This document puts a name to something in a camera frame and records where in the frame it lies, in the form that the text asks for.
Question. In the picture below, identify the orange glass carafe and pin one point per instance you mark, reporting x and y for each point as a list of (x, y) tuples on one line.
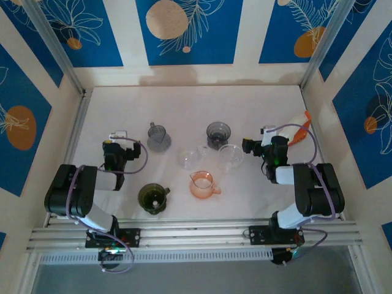
[(202, 185)]

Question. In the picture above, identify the grey ribbed dripper cup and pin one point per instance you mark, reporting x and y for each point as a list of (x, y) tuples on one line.
[(157, 139)]

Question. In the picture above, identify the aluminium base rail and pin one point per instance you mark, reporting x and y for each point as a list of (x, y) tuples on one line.
[(199, 232)]

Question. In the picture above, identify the grey plastic dripper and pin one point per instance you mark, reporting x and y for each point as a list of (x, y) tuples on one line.
[(218, 133)]

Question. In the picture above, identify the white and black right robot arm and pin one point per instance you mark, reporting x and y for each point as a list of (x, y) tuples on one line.
[(321, 190)]

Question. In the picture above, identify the aluminium table side rail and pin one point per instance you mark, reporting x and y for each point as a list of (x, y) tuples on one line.
[(80, 119)]

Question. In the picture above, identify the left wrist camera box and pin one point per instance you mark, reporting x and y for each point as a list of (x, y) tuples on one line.
[(119, 135)]

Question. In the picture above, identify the green plastic dripper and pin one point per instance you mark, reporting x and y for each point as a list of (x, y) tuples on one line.
[(152, 199)]

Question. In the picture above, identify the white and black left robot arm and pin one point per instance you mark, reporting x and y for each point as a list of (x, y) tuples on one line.
[(70, 190)]

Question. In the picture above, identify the orange and white filter pack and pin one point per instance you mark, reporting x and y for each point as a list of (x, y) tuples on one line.
[(298, 124)]

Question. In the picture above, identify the clear plastic dripper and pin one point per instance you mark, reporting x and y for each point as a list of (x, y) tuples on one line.
[(231, 154)]

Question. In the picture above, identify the clear glass carafe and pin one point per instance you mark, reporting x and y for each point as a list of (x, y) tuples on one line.
[(190, 157)]

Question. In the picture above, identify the aluminium frame post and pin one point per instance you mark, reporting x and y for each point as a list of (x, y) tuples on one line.
[(53, 46), (325, 46)]

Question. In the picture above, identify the black controller box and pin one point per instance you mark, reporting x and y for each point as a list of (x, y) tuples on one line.
[(110, 260), (283, 257)]

